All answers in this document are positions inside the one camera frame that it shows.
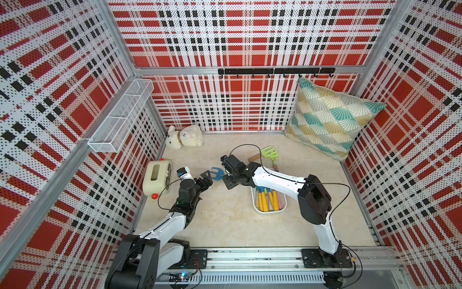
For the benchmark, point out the light green rake wooden handle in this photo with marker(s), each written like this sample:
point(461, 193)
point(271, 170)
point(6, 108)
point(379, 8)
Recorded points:
point(269, 153)

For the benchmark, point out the black wall hook rail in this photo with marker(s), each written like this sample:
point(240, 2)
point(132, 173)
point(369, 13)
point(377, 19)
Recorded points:
point(278, 71)

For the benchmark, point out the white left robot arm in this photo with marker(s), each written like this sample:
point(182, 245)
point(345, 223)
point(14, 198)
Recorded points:
point(140, 259)

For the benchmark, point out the white plush dog toy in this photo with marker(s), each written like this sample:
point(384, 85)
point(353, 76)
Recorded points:
point(190, 136)

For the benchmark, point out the cream toy radio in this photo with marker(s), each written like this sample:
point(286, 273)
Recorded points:
point(157, 178)

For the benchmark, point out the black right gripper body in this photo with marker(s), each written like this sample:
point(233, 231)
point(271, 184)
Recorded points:
point(231, 179)

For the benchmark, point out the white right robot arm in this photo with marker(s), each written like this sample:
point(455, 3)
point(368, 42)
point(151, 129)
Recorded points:
point(313, 199)

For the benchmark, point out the white wire wall basket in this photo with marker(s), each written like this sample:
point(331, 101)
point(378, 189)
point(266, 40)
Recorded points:
point(113, 131)

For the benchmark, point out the white plastic storage box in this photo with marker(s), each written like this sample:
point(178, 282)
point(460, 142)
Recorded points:
point(281, 197)

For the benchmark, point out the teal yellow patterned pillow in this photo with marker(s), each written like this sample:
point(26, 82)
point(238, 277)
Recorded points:
point(329, 121)

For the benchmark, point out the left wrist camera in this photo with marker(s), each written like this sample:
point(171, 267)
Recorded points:
point(184, 173)

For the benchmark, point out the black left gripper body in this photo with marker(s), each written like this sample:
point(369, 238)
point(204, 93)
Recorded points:
point(203, 186)

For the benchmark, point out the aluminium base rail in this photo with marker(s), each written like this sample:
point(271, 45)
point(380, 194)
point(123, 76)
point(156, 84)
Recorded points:
point(362, 267)

